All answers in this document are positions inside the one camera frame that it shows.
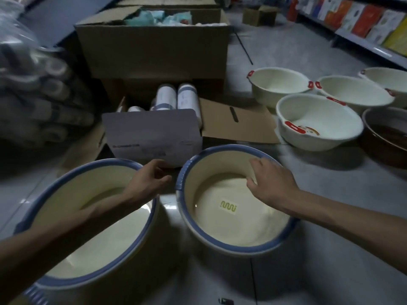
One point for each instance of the plastic bag of rolled items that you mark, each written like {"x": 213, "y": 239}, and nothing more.
{"x": 35, "y": 88}

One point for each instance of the dark flat panel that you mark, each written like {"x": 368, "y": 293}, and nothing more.
{"x": 60, "y": 18}

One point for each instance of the person's left forearm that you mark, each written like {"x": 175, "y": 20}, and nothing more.
{"x": 63, "y": 238}

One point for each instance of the grey metal shelf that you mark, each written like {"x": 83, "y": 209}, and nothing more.
{"x": 362, "y": 41}

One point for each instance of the small black object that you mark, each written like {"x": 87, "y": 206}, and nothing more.
{"x": 226, "y": 301}

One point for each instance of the brown basin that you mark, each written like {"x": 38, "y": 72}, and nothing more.
{"x": 388, "y": 136}

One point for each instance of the row of colourful boxes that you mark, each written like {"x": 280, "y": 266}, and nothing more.
{"x": 353, "y": 15}

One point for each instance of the person's left thumb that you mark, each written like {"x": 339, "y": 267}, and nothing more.
{"x": 162, "y": 182}

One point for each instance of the person's right forearm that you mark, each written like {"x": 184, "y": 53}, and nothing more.
{"x": 349, "y": 219}

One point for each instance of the person's right hand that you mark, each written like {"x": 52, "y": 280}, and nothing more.
{"x": 276, "y": 187}

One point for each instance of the large blue-rimmed cream basin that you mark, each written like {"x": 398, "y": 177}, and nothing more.
{"x": 95, "y": 250}

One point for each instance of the large brown cardboard box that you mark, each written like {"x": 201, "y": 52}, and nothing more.
{"x": 149, "y": 50}

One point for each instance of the open cardboard box with flaps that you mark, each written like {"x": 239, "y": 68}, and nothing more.
{"x": 152, "y": 136}

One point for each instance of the person's left hand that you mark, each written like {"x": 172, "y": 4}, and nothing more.
{"x": 143, "y": 187}

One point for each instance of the person's right thumb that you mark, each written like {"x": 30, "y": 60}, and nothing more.
{"x": 252, "y": 184}

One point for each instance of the small brown cardboard box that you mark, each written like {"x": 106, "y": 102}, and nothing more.
{"x": 259, "y": 15}

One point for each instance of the thin black rod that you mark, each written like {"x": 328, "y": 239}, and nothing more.
{"x": 244, "y": 49}

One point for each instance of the white bottle with blue band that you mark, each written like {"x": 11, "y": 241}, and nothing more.
{"x": 167, "y": 96}
{"x": 188, "y": 98}
{"x": 136, "y": 109}

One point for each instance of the teal and white packets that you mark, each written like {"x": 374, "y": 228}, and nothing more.
{"x": 171, "y": 17}

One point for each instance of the blue-rimmed cream basin with sticker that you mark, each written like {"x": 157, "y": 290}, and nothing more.
{"x": 232, "y": 225}

